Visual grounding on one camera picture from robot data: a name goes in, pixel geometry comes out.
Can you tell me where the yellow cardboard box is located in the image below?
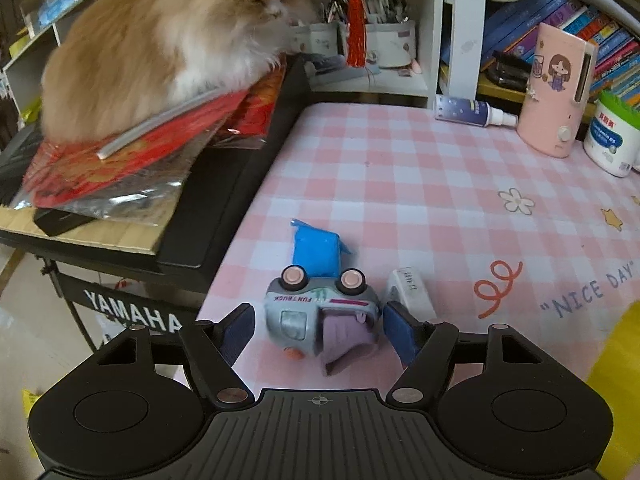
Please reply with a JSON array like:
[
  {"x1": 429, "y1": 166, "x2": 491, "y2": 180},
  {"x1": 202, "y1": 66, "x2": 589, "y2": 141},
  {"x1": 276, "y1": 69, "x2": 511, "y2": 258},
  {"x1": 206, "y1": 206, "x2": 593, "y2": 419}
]
[{"x1": 586, "y1": 299, "x2": 640, "y2": 461}]

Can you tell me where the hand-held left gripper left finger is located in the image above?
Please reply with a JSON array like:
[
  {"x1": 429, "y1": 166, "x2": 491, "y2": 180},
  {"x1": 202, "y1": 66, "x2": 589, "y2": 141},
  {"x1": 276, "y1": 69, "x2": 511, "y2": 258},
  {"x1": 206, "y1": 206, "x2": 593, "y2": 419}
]
[{"x1": 90, "y1": 302, "x2": 258, "y2": 409}]

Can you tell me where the fluffy orange cat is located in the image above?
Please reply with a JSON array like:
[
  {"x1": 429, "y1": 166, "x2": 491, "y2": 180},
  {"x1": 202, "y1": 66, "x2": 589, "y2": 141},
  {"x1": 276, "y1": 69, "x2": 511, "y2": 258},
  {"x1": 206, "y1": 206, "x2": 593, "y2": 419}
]
[{"x1": 40, "y1": 0, "x2": 321, "y2": 143}]

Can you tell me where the small white pen holder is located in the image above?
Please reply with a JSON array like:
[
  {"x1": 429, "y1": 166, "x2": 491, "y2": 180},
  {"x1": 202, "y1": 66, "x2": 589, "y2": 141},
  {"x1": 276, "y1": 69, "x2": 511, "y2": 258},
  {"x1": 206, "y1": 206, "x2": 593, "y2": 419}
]
[{"x1": 292, "y1": 0, "x2": 347, "y2": 57}]

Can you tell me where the white charger block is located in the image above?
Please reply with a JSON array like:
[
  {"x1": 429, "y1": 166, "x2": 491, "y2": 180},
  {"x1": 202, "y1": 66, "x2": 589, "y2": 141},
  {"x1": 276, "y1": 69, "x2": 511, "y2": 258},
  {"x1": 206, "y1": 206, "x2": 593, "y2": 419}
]
[{"x1": 385, "y1": 267, "x2": 438, "y2": 323}]

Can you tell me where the small white spray bottle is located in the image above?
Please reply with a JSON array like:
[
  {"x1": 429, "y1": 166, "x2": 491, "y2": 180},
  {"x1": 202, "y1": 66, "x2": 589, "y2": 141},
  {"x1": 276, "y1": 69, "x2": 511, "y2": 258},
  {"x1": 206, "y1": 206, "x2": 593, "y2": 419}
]
[{"x1": 432, "y1": 94, "x2": 518, "y2": 130}]

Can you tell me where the white canister with green lid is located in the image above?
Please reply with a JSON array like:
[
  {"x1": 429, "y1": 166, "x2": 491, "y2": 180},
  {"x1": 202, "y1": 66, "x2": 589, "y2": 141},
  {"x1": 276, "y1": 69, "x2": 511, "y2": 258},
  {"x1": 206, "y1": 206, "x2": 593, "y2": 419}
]
[{"x1": 582, "y1": 90, "x2": 640, "y2": 178}]

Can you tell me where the large white pen holder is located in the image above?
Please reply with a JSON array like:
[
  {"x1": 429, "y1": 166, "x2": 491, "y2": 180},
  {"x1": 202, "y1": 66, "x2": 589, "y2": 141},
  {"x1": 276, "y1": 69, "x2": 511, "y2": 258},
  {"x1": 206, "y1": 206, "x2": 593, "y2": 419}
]
[{"x1": 345, "y1": 0, "x2": 417, "y2": 69}]

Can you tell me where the blue plastic packet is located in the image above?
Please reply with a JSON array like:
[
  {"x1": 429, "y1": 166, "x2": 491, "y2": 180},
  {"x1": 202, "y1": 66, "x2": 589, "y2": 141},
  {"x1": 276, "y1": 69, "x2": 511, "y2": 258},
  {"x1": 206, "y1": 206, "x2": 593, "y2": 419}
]
[{"x1": 290, "y1": 218, "x2": 353, "y2": 278}]

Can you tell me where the black electronic keyboard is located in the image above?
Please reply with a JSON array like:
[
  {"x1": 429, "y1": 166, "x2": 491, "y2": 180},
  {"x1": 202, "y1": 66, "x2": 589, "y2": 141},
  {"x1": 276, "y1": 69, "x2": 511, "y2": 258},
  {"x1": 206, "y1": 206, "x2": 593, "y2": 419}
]
[{"x1": 0, "y1": 55, "x2": 312, "y2": 306}]

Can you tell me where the pink humidifier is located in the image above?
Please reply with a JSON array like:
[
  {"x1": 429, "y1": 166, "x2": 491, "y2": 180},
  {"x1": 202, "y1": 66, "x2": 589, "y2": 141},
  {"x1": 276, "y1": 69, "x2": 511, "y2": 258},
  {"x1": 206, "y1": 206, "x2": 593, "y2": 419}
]
[{"x1": 516, "y1": 22, "x2": 598, "y2": 160}]

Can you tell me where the grey purple toy truck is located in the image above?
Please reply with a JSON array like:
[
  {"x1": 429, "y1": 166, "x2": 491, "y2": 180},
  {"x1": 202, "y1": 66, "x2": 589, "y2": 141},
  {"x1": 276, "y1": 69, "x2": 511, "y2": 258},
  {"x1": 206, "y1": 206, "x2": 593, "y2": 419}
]
[{"x1": 264, "y1": 266, "x2": 383, "y2": 378}]

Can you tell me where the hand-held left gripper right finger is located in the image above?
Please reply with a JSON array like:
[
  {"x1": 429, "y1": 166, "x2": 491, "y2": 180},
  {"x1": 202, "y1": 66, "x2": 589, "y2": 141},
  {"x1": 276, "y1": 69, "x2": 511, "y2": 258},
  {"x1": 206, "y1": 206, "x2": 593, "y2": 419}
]
[{"x1": 382, "y1": 301, "x2": 546, "y2": 406}]

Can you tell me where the black keyboard stand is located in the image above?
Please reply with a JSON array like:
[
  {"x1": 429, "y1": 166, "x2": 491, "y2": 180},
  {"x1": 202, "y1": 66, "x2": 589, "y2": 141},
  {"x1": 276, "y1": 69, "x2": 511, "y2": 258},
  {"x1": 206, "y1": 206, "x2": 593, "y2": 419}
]
[{"x1": 35, "y1": 255, "x2": 202, "y2": 356}]

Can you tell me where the black stapler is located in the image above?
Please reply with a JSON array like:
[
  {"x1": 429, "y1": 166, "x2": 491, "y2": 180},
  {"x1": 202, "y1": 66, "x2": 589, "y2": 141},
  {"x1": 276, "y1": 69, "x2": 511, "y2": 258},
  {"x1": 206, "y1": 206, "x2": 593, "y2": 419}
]
[{"x1": 484, "y1": 50, "x2": 532, "y2": 87}]

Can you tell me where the row of colourful books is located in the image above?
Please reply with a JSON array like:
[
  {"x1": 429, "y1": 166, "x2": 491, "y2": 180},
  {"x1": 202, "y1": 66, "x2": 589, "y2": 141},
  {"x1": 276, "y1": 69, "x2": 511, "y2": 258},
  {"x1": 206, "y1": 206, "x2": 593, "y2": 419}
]
[{"x1": 440, "y1": 0, "x2": 640, "y2": 111}]

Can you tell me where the grey plastic strip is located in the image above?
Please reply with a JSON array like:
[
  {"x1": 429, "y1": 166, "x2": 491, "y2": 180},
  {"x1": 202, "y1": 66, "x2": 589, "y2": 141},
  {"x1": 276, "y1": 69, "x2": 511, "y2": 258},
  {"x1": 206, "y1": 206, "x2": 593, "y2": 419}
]
[{"x1": 97, "y1": 91, "x2": 222, "y2": 161}]

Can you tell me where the pile of red packets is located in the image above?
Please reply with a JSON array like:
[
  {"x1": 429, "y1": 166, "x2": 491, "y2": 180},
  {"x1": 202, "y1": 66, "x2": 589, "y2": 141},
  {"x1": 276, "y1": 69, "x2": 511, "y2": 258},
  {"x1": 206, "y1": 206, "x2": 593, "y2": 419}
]
[{"x1": 22, "y1": 67, "x2": 287, "y2": 211}]

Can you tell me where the pink checked tablecloth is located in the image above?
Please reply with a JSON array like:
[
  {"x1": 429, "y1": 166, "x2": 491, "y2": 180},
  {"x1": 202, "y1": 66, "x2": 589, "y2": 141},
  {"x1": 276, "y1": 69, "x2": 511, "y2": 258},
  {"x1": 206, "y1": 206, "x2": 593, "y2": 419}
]
[{"x1": 202, "y1": 102, "x2": 640, "y2": 396}]

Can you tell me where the red tassel ornament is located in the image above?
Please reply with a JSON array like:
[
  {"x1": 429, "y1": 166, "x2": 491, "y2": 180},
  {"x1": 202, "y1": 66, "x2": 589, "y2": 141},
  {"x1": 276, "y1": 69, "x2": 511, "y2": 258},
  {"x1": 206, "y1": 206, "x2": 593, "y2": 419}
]
[{"x1": 342, "y1": 0, "x2": 369, "y2": 69}]

